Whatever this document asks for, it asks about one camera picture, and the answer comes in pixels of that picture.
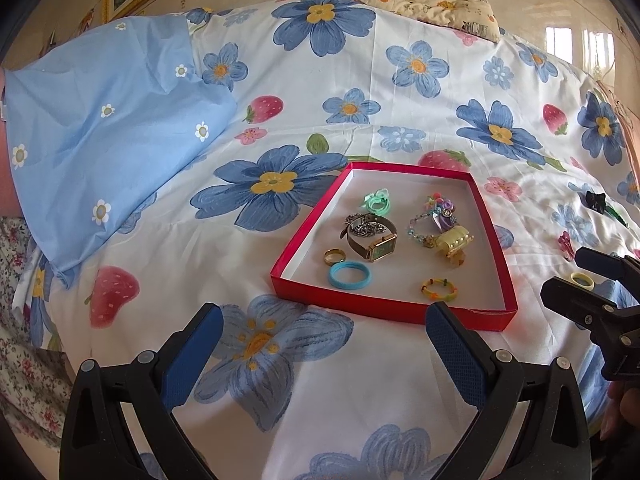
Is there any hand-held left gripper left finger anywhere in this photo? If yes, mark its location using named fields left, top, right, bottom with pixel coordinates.
left=59, top=302, right=225, bottom=480

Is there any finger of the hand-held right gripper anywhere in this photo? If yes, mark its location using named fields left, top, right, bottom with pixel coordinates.
left=574, top=247, right=640, bottom=292
left=540, top=275, right=640, bottom=334

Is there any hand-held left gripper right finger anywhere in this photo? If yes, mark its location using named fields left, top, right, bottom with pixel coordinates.
left=425, top=301, right=594, bottom=480

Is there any yellow green orange ring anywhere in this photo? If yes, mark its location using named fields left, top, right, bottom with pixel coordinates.
left=420, top=277, right=458, bottom=303

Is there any red cardboard box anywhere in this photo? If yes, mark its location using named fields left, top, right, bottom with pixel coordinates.
left=270, top=161, right=518, bottom=333

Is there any gold square wristwatch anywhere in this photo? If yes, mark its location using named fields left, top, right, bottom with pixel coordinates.
left=345, top=220, right=399, bottom=263

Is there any light blue beaded bracelet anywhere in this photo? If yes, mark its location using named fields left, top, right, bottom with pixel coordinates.
left=406, top=212, right=441, bottom=249

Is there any blue hair tie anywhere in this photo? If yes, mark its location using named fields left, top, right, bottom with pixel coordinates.
left=327, top=261, right=369, bottom=291

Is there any colourful bead bracelet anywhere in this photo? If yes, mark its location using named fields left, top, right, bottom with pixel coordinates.
left=422, top=191, right=461, bottom=226

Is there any silver chain bracelet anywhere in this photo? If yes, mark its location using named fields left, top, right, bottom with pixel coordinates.
left=340, top=212, right=388, bottom=241

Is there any green hair tie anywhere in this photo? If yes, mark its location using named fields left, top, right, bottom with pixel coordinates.
left=359, top=187, right=393, bottom=214

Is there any person's right hand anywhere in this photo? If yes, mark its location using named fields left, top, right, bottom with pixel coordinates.
left=602, top=382, right=640, bottom=442

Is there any small floral print clothing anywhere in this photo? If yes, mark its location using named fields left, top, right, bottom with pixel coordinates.
left=0, top=215, right=76, bottom=453

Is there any blue daisy pillow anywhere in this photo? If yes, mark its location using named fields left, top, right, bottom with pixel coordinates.
left=2, top=12, right=238, bottom=288

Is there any pink cloth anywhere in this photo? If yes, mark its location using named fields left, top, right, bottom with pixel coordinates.
left=0, top=67, right=23, bottom=221

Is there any floral strawberry bedsheet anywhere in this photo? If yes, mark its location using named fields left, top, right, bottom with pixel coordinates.
left=10, top=0, right=640, bottom=480

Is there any panda print pillow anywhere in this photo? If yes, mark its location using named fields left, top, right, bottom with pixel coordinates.
left=356, top=0, right=502, bottom=43

